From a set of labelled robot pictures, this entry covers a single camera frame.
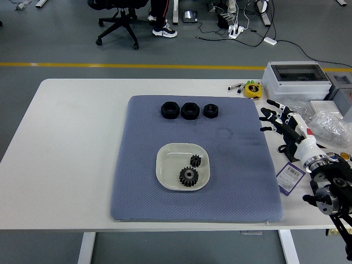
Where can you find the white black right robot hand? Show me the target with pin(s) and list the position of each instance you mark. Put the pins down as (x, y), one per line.
(308, 145)

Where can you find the small black gear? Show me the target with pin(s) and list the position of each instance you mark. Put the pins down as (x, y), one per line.
(195, 161)

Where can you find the large black gear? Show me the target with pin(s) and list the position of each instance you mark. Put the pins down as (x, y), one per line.
(185, 180)

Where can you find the white square plate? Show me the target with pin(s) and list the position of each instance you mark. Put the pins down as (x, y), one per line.
(167, 170)

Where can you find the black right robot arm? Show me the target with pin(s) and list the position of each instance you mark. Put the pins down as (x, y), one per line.
(335, 181)

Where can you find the push-button control box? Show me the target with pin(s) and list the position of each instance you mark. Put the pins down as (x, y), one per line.
(345, 156)

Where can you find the white flat box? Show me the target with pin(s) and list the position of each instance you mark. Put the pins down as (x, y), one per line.
(324, 105)

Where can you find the small black hex nut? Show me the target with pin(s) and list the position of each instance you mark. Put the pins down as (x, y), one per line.
(206, 112)

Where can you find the large black hex nut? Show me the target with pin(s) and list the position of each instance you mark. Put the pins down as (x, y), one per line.
(165, 112)
(185, 113)

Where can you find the bag of clear small parts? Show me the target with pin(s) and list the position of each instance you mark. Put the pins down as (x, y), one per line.
(330, 129)

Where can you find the bag of blue resistors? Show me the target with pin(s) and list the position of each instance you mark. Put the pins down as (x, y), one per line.
(305, 112)

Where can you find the purple-edged label card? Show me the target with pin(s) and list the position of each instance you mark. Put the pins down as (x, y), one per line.
(288, 180)

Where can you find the yellow tape measure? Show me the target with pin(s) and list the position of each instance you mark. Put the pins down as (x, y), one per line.
(253, 90)

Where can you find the green-tipped pen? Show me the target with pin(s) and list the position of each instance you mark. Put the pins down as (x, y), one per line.
(248, 82)

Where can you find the black silver marker pen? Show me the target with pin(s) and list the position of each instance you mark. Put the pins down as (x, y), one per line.
(233, 87)

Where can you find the white table leg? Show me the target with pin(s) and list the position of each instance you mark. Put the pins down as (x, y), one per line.
(288, 247)
(86, 247)

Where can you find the grey table control panel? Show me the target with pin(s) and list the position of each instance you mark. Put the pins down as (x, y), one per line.
(251, 233)

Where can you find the white power adapter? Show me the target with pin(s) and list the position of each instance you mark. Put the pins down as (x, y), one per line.
(270, 40)

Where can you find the white power strip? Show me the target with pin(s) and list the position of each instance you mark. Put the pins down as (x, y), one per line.
(236, 31)

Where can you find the white desk leg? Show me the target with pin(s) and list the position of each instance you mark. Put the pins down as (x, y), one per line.
(264, 13)
(175, 11)

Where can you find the blue-grey textured mat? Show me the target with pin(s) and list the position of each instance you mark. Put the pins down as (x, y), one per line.
(137, 165)

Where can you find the black desk phone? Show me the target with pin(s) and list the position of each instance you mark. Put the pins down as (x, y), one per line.
(190, 16)

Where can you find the person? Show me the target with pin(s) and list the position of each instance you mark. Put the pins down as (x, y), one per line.
(163, 30)

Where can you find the black office chair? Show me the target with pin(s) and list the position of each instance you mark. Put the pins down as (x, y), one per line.
(121, 22)

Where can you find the black plastic bracket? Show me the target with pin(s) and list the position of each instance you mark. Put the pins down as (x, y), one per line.
(291, 152)

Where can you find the grey electrical enclosure box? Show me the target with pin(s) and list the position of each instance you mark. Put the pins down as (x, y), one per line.
(297, 89)

